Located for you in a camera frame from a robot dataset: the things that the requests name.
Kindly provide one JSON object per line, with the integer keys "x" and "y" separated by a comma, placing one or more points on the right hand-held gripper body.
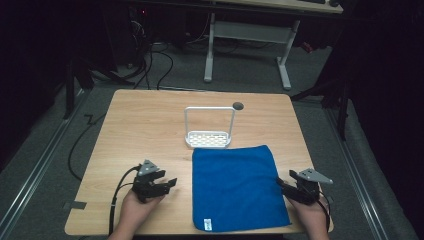
{"x": 308, "y": 188}

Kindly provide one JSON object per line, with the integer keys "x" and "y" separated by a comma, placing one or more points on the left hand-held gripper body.
{"x": 144, "y": 185}

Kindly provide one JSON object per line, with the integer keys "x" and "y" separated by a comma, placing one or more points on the person's right hand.
{"x": 313, "y": 216}

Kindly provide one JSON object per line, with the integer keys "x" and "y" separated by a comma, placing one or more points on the person's left hand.
{"x": 135, "y": 213}

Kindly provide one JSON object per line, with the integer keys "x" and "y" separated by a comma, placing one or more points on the blue cloth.
{"x": 233, "y": 190}

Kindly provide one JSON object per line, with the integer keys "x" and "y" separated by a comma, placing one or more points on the grey tape piece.
{"x": 76, "y": 205}

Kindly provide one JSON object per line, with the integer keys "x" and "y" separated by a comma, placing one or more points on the black metal stand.
{"x": 78, "y": 73}
{"x": 340, "y": 100}

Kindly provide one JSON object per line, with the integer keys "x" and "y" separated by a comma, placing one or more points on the dark round table grommet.
{"x": 238, "y": 106}

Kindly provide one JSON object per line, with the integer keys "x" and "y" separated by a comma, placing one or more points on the small red object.
{"x": 307, "y": 47}

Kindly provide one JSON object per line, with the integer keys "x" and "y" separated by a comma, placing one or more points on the white framed desk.
{"x": 250, "y": 31}

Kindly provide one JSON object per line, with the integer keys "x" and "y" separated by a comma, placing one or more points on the dark keyboard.
{"x": 311, "y": 1}

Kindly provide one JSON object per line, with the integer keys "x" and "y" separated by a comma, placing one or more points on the dark computer mouse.
{"x": 334, "y": 2}

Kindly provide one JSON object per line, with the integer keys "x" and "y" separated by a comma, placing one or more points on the metal floor rail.
{"x": 36, "y": 163}
{"x": 358, "y": 176}

